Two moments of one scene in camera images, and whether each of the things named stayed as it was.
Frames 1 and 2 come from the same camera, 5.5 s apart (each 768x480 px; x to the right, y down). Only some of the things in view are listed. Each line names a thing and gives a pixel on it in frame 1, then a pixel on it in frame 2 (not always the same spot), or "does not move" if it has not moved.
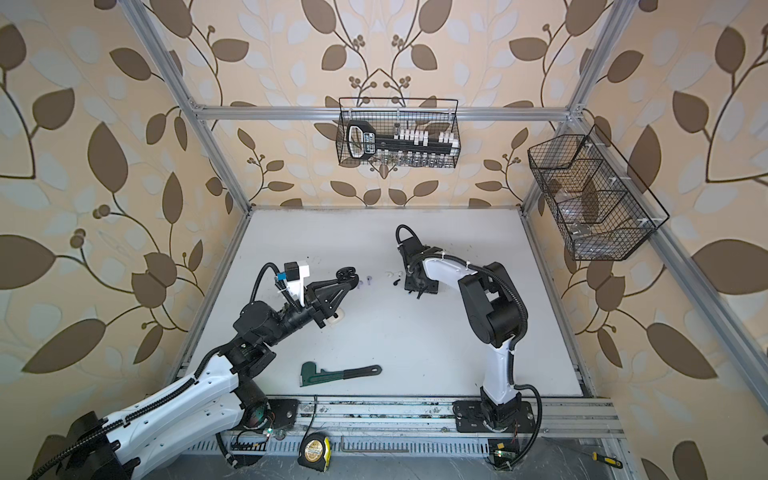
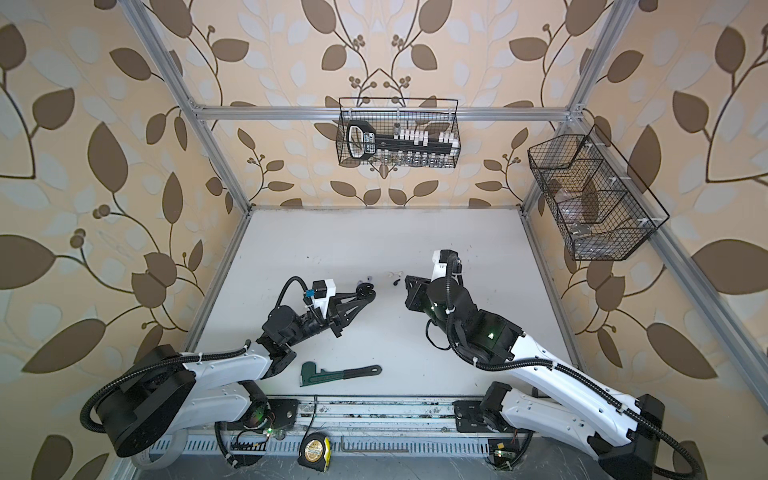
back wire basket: (397, 132) does not move
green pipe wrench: (309, 374) does not move
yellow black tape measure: (315, 451) does not move
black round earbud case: (347, 274) -> (365, 292)
